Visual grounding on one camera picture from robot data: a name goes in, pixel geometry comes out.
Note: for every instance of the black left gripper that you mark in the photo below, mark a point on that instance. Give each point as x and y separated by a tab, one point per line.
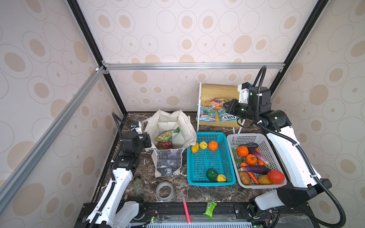
145	137

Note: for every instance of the green wrapped snack packet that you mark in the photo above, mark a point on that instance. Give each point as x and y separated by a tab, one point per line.
209	209

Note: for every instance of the purple eggplant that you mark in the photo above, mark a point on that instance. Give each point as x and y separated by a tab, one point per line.
255	169
253	149

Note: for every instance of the red green candy bag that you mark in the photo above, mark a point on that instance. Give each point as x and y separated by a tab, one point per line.
207	114

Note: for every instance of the green Fox's candy bag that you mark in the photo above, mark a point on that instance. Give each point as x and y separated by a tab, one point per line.
225	117

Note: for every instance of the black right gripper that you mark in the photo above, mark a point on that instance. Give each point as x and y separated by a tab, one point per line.
231	109

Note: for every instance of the green yellow snack bag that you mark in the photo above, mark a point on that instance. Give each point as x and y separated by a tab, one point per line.
168	135

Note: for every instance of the pink dragon fruit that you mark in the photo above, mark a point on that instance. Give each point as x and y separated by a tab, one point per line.
164	145

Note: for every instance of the orange carrot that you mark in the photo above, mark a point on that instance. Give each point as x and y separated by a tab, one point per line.
243	164

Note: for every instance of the pink orange snack bag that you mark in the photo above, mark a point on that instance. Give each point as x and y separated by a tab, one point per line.
217	102

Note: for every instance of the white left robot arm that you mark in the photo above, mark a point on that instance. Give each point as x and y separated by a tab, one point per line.
108	213

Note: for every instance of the teal plastic basket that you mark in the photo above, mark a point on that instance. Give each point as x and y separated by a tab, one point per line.
200	162

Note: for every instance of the white plastic basket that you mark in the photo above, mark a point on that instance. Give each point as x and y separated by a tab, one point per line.
264	148

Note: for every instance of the small glass spice jar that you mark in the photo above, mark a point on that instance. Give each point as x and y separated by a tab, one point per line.
139	188

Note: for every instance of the pink pen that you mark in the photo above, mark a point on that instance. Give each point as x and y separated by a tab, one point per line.
186	211

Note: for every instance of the clear tape roll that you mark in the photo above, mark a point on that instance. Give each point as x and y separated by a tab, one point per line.
165	191

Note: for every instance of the small yellow fruit front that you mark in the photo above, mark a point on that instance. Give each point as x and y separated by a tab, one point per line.
221	178

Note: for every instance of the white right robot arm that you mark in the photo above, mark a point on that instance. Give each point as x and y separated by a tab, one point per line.
302	185

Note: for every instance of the red apple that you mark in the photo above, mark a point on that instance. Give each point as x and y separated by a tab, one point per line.
276	177

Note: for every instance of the wrinkled yellow lemon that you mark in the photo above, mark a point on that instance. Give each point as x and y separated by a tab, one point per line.
195	148

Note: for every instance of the green bell pepper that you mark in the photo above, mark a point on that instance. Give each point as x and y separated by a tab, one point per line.
212	174

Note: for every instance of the brown potato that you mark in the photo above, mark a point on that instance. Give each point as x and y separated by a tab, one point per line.
244	178

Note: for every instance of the yellow orange mango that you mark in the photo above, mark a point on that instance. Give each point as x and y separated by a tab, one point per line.
263	179

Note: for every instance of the white wooden two-tier shelf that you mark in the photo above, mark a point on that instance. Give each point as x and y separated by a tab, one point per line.
207	92

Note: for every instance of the orange fruit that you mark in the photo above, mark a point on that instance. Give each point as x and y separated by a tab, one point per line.
213	145

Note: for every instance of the small orange pumpkin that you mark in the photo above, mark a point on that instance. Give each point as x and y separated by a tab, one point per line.
251	159

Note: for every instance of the small yellow pear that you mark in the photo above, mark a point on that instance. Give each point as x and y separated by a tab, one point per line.
203	145

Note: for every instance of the orange tomato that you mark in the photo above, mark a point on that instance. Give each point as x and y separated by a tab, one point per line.
242	151

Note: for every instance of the white canvas grocery bag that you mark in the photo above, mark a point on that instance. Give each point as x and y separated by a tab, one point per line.
169	162

